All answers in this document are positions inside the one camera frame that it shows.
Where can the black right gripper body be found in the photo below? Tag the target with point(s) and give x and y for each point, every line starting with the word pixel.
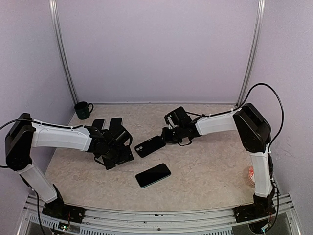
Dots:
pixel 174 137

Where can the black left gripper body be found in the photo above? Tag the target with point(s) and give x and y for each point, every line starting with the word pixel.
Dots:
pixel 117 157

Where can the black phone case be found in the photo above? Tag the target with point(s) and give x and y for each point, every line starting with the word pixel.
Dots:
pixel 149 146

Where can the light blue phone case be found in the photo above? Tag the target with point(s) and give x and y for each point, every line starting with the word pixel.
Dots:
pixel 116 121

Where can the black smartphone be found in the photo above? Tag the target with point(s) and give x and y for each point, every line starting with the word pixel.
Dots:
pixel 153 175

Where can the lavender phone case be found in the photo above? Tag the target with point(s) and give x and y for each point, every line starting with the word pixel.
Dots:
pixel 98 123

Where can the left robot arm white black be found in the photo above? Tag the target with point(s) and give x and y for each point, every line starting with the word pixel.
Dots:
pixel 110 147

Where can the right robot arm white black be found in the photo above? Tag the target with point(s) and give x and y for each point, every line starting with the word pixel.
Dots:
pixel 254 132

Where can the dark green mug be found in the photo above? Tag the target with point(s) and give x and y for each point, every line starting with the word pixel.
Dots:
pixel 83 110

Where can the red white patterned dish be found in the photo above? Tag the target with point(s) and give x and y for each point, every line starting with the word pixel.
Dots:
pixel 248 175

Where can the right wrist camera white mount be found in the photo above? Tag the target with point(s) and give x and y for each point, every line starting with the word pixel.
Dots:
pixel 171 120

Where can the front aluminium rail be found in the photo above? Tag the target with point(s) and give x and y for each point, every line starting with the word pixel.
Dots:
pixel 94 221

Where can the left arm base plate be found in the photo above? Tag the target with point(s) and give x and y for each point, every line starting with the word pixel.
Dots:
pixel 58 209

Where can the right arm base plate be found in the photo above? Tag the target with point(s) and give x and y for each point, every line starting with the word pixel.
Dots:
pixel 253 211

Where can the right aluminium frame post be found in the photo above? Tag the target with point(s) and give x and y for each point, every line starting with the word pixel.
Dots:
pixel 253 50

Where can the aluminium frame post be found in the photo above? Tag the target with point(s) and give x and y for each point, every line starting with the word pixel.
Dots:
pixel 253 50
pixel 61 48

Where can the left aluminium frame post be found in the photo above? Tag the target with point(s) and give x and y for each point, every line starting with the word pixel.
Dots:
pixel 61 48

